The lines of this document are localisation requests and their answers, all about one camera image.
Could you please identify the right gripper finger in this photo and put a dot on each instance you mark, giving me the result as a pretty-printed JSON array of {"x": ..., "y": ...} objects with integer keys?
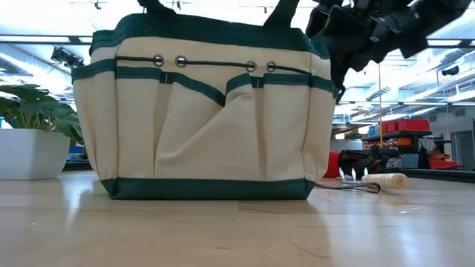
[
  {"x": 321, "y": 22},
  {"x": 339, "y": 70}
]

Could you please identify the red black gardening glove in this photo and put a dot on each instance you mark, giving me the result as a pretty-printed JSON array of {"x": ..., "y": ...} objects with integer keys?
[{"x": 356, "y": 161}]

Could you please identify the cream green canvas gardening bag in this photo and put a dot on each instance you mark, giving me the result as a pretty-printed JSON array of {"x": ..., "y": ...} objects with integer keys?
[{"x": 185, "y": 130}]

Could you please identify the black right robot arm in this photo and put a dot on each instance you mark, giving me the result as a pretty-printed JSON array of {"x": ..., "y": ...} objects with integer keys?
[{"x": 438, "y": 22}]

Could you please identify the thin yellow vertical pole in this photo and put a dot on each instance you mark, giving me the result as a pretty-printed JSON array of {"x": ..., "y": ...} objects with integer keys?
[{"x": 380, "y": 111}]

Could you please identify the red storage bins on shelf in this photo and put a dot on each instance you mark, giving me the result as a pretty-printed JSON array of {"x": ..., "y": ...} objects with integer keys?
[{"x": 408, "y": 125}]

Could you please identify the black storage shelf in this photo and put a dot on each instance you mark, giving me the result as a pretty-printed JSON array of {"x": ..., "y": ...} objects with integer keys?
[{"x": 408, "y": 146}]

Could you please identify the low red storage bin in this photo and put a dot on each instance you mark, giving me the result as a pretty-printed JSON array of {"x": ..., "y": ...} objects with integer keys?
[{"x": 443, "y": 164}]

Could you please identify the green leafy plant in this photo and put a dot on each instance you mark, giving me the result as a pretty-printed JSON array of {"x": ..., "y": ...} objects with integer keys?
[{"x": 37, "y": 107}]

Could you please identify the white planter pot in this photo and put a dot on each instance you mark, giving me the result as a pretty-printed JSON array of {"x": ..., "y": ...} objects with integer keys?
[{"x": 29, "y": 154}]

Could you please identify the small black ceiling camera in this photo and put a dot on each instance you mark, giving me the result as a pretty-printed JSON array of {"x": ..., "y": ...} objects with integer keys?
[{"x": 451, "y": 70}]

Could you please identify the black ceiling camera cluster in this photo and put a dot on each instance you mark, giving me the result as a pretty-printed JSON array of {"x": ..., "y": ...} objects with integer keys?
[{"x": 67, "y": 57}]

